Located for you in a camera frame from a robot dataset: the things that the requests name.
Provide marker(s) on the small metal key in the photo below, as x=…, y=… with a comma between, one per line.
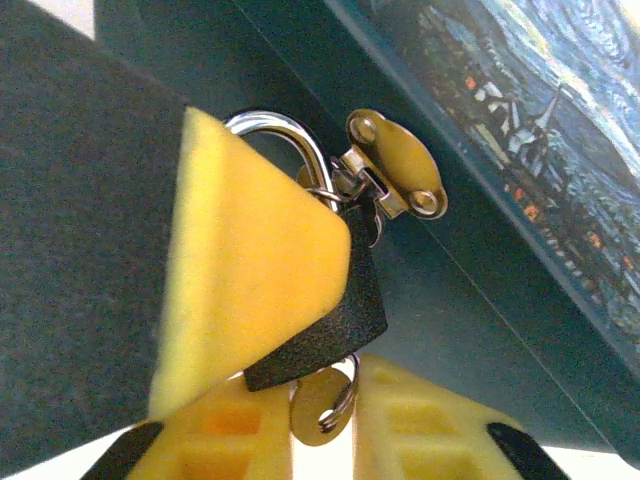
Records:
x=312, y=400

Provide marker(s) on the silver box hasp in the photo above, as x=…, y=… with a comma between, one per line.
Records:
x=400, y=155

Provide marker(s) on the black padlock with silver shackle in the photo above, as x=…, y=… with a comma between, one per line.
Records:
x=350, y=320

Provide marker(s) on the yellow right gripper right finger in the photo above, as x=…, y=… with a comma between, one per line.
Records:
x=425, y=440

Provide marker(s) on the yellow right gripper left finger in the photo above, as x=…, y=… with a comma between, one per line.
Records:
x=225, y=450

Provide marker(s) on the starry night print tin box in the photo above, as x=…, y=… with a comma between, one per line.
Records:
x=500, y=125

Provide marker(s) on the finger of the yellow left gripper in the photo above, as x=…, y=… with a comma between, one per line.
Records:
x=250, y=260

